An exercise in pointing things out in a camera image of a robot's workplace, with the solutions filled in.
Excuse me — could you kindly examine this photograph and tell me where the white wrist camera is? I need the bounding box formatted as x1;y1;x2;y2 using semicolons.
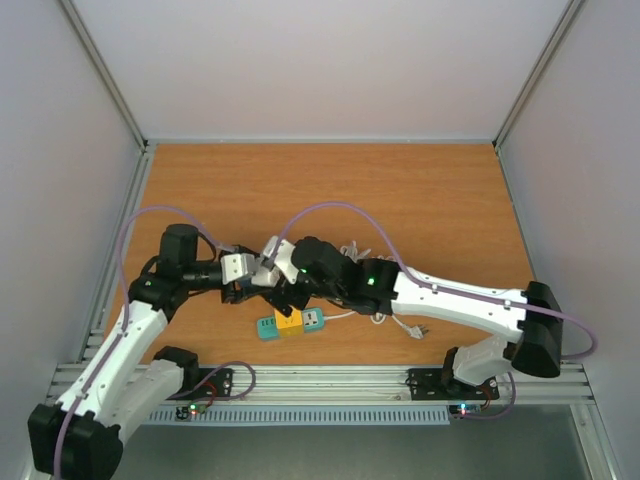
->
261;236;300;284
220;253;259;285

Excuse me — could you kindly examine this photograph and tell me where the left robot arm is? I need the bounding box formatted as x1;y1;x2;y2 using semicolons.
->
27;224;257;479

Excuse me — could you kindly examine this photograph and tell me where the grey slotted cable duct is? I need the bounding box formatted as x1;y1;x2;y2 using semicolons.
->
145;405;450;428

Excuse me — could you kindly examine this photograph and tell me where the teal power strip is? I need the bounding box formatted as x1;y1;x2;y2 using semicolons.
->
256;308;325;341

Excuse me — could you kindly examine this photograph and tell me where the aluminium front rail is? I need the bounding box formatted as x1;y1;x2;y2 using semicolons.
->
45;363;595;405

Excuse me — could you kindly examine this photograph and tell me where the teal strip white cable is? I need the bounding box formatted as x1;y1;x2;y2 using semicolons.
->
323;309;431;340

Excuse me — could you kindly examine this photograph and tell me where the right small circuit board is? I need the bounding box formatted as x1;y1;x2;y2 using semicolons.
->
449;402;483;418

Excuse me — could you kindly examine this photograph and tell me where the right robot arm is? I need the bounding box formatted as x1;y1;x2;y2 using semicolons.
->
260;236;563;397

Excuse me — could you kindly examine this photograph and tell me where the yellow plug adapter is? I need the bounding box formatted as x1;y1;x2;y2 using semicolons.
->
274;309;304;338

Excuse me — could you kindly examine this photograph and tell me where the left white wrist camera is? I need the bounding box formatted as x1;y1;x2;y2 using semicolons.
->
220;253;259;285

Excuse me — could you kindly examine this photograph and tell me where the small circuit board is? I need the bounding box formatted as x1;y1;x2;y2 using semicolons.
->
174;403;209;422
449;402;483;418

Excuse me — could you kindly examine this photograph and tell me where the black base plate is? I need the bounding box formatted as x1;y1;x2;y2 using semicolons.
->
169;367;234;401
405;368;500;401

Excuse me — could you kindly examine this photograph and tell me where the left small circuit board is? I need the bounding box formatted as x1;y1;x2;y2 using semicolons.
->
174;403;209;422

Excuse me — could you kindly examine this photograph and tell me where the white cube socket adapter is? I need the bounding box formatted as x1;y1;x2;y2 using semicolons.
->
251;266;281;288

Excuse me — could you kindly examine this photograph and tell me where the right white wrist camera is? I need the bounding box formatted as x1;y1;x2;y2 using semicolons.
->
261;236;300;284

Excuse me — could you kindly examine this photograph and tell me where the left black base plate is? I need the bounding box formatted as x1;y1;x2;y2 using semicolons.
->
169;367;234;401

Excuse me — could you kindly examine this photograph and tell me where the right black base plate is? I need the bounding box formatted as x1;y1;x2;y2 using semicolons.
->
405;368;500;401

